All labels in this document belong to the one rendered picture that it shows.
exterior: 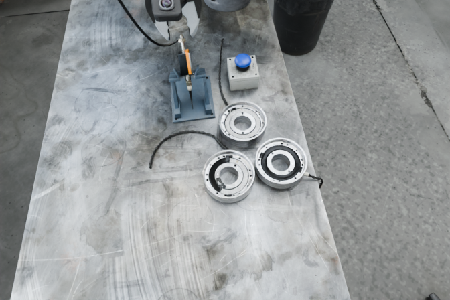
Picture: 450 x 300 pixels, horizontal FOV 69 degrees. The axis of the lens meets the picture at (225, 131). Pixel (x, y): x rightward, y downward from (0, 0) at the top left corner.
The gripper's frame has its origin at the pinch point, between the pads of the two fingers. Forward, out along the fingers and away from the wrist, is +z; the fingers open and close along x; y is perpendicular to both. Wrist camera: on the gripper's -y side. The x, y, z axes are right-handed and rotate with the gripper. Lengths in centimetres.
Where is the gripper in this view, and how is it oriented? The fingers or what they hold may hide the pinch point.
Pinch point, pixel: (179, 35)
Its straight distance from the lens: 69.1
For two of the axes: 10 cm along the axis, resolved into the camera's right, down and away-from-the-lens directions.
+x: -9.9, 1.3, -0.5
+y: -1.4, -8.5, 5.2
